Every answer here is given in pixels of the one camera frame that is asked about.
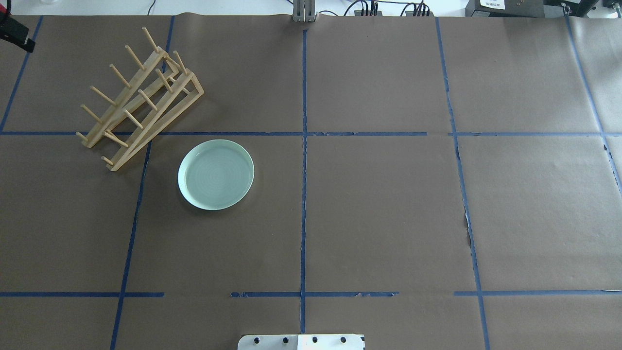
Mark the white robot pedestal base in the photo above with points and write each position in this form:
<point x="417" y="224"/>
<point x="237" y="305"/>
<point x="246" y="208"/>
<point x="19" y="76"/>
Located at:
<point x="347" y="341"/>

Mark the aluminium frame post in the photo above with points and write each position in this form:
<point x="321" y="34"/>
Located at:
<point x="304" y="10"/>

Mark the light green ceramic plate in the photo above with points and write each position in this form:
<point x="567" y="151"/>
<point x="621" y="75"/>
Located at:
<point x="216" y="174"/>

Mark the black electronics box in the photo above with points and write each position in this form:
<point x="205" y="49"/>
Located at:
<point x="517" y="9"/>

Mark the wooden dish rack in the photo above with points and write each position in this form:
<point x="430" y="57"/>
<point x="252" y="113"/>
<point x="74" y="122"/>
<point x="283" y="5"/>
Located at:
<point x="159" y="92"/>

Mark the black cable connector block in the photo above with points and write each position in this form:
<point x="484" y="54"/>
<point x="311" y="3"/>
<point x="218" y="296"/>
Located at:
<point x="367" y="8"/>

